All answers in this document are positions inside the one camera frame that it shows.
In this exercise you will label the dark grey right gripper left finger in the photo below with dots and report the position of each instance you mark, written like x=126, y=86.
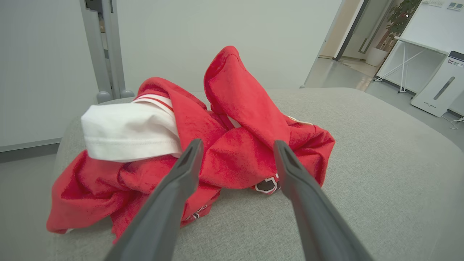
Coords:
x=163, y=210

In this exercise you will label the grey partition bottom rail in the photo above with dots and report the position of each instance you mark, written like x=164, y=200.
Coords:
x=29, y=149

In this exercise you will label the white air purifier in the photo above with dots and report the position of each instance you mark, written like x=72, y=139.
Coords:
x=440, y=87

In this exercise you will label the grey partition post pair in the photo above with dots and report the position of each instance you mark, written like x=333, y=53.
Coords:
x=108, y=54

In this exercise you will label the green potted plant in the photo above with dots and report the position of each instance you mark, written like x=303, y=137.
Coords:
x=400, y=16

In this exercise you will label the white wall switch panel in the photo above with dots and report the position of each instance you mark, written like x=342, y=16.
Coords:
x=436, y=3
x=455, y=5

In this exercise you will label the dark door frame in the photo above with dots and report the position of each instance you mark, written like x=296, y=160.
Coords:
x=353, y=29

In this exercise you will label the white plant pot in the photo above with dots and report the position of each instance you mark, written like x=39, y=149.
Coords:
x=376, y=57

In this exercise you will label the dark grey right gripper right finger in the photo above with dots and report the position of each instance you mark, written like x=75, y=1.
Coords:
x=311, y=217

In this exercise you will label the light grey fabric sofa seat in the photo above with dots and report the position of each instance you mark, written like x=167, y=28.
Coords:
x=380, y=174

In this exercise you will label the white folding table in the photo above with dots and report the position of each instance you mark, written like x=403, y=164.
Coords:
x=417, y=45

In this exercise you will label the red Bulls t-shirt white sleeves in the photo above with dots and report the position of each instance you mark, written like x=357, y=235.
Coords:
x=235, y=156

